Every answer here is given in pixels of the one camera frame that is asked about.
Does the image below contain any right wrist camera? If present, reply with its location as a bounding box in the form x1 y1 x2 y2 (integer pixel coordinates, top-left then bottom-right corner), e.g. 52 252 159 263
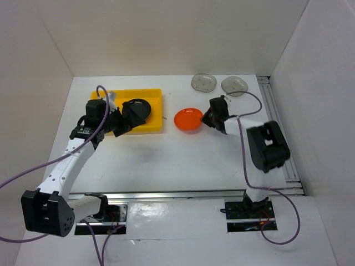
221 95 231 104

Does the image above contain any clear grey plate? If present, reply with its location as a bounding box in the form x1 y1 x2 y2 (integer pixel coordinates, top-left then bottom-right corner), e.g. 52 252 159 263
191 73 217 93
221 76 249 97

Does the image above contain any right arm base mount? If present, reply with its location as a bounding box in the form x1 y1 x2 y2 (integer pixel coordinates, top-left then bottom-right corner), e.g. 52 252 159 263
220 201 277 233

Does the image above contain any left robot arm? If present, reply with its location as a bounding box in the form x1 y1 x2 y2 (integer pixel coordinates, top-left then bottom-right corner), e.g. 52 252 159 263
21 99 146 237

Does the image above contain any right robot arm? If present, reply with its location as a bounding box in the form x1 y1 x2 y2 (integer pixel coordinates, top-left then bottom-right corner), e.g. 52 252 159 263
201 93 291 217

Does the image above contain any orange plate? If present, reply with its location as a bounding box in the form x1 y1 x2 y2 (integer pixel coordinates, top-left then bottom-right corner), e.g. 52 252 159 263
174 108 203 132

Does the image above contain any black plate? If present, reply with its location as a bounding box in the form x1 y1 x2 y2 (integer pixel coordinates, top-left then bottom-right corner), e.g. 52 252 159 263
122 98 151 121

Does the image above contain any aluminium rail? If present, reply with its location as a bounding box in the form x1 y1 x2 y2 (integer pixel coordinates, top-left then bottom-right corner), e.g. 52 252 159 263
256 76 305 197
68 188 250 202

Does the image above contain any right side aluminium rail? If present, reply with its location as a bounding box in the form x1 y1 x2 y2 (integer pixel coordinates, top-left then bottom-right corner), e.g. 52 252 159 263
256 76 305 197

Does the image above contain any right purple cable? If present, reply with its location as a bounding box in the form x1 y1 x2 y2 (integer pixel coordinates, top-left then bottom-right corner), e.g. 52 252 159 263
226 90 302 246

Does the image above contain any front aluminium rail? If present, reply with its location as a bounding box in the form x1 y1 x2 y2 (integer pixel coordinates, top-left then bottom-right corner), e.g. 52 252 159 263
68 188 250 202

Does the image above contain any purple cable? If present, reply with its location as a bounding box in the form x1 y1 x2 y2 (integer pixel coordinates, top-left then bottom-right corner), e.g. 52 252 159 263
0 85 123 266
226 90 302 246

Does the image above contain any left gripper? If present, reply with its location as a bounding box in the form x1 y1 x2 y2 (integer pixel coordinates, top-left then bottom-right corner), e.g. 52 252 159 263
99 101 145 137

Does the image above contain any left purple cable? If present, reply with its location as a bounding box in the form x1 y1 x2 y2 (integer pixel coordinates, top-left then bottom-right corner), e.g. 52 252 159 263
0 85 123 266

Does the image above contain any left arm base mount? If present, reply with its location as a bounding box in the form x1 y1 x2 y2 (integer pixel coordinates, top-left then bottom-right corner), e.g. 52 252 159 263
74 203 128 236

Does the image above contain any yellow plastic bin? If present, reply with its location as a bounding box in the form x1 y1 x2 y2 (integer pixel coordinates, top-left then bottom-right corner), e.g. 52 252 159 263
91 89 163 133

